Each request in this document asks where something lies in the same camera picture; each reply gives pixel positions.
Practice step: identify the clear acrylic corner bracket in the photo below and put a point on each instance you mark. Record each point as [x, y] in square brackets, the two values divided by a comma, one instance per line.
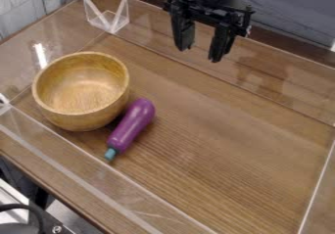
[107, 20]

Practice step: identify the clear acrylic tray wall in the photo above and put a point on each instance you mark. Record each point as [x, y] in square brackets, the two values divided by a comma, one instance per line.
[237, 159]

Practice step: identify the purple toy eggplant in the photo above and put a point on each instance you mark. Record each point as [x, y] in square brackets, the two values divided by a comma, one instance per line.
[138, 117]

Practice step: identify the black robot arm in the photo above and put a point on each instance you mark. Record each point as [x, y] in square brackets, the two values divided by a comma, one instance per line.
[229, 16]

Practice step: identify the brown wooden bowl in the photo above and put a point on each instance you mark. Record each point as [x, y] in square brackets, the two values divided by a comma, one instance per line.
[82, 90]

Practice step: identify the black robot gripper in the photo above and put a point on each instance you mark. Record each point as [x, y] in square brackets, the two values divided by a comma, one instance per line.
[209, 12]

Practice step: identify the black metal table bracket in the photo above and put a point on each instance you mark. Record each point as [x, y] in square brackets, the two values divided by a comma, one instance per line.
[53, 226]

